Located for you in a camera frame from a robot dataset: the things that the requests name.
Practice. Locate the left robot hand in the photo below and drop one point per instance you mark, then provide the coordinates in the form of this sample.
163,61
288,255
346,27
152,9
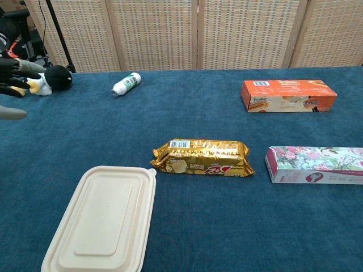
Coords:
11,71

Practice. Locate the gold foil biscuit packet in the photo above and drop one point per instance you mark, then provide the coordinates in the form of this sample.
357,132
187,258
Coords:
204,158

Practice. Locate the black office chair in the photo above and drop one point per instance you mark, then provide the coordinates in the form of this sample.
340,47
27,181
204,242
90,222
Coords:
25,28

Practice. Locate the black and white plush toy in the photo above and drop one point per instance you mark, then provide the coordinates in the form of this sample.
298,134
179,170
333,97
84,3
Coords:
58,78

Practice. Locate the black tripod stand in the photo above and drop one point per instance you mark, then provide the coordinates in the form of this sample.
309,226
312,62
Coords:
58,31

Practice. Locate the white bottle with green label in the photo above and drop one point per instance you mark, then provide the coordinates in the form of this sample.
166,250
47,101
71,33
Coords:
126,83

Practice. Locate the woven wooden folding screen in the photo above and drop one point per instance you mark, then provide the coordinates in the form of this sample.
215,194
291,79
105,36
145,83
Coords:
156,34

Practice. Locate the beige lidded food container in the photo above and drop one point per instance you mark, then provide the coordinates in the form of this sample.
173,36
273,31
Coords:
105,221

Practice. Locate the blue carpet table mat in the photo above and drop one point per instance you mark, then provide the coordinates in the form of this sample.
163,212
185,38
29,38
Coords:
198,198

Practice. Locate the orange cardboard box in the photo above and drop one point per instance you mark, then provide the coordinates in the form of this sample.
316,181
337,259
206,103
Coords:
283,93

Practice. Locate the floral print box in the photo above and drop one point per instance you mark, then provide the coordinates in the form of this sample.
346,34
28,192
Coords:
312,161

